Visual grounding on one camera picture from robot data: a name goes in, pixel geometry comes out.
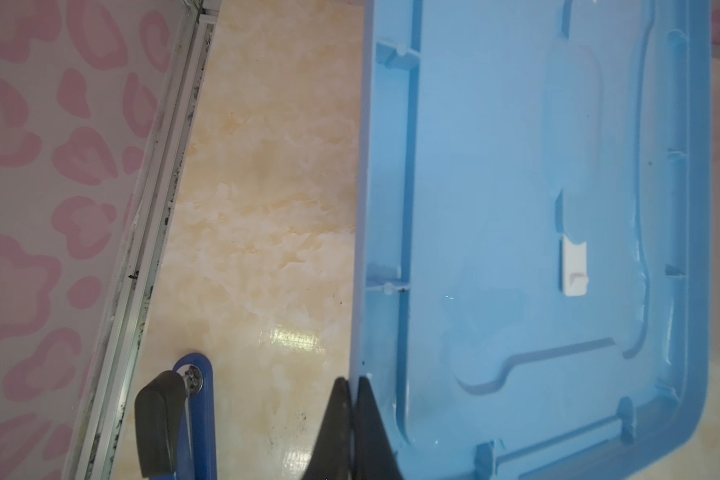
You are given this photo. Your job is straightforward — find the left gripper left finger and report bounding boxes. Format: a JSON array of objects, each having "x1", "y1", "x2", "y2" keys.
[{"x1": 302, "y1": 377, "x2": 352, "y2": 480}]

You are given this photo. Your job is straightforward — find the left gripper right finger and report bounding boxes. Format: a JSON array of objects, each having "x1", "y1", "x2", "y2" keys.
[{"x1": 353, "y1": 377, "x2": 403, "y2": 480}]

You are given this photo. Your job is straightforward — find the blue plastic bin lid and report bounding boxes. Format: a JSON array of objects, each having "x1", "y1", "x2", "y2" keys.
[{"x1": 350, "y1": 1, "x2": 711, "y2": 479}]

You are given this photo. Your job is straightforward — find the blue handled tool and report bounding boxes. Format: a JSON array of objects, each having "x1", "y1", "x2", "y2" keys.
[{"x1": 134, "y1": 352, "x2": 218, "y2": 480}]

